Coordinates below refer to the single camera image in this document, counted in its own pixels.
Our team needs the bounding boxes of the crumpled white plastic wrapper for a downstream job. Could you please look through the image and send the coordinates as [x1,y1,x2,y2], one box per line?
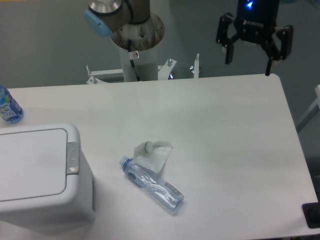
[133,140,173,175]

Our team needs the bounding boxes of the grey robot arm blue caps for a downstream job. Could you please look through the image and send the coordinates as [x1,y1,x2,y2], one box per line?
[83,0,294,76]

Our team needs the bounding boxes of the blue labelled water bottle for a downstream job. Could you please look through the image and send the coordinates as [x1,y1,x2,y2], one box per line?
[0,85,24,124]

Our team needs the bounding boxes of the crushed clear plastic bottle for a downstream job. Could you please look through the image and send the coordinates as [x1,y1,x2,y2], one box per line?
[119,156,184,213]

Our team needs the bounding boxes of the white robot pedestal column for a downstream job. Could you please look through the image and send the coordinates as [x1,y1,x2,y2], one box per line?
[109,12,166,82]

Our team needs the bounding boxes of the white metal base frame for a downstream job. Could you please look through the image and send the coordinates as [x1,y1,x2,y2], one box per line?
[86,53,201,85]

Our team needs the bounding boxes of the white frame at right edge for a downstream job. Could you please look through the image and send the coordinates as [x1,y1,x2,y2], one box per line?
[295,84,320,133]

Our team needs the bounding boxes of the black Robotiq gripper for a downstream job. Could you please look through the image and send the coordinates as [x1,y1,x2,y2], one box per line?
[216,0,294,76]

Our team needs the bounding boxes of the white push-lid trash can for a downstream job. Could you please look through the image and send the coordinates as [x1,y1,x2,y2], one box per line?
[0,123,96,232]

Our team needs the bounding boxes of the black clamp at table edge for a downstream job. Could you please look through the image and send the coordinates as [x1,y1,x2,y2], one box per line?
[302,202,320,229]

